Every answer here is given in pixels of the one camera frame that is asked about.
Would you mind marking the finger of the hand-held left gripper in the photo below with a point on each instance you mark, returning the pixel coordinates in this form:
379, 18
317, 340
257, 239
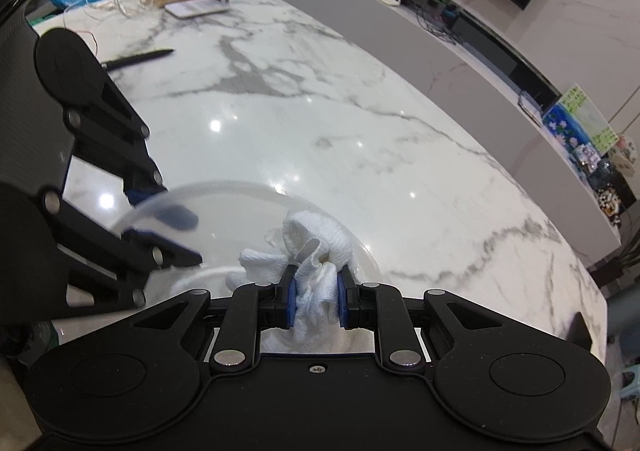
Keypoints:
142, 195
150, 251

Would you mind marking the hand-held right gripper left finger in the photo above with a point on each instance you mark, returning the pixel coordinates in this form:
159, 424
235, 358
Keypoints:
289, 302

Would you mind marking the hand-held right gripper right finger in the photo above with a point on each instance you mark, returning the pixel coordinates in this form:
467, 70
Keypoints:
343, 303

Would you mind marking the white cloth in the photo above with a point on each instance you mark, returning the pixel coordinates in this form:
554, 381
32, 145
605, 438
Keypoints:
310, 241

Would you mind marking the clear plastic bowl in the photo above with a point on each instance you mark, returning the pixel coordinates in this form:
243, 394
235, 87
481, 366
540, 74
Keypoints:
225, 211

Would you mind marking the black pen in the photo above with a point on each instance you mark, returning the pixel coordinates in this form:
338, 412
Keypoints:
140, 57

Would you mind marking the small photo frames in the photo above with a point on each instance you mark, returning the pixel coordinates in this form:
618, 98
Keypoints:
585, 159

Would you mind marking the grey trash bin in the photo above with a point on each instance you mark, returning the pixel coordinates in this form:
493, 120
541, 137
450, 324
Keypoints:
627, 311

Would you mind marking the black and white panda toy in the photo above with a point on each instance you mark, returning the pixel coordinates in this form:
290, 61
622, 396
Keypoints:
610, 201

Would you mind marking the blue and green painting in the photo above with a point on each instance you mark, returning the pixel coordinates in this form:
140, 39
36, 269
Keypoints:
570, 123

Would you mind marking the teal plastic stool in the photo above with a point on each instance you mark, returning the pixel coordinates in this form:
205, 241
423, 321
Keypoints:
631, 377

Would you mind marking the round decorative fan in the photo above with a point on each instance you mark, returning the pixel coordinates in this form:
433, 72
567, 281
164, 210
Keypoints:
625, 151

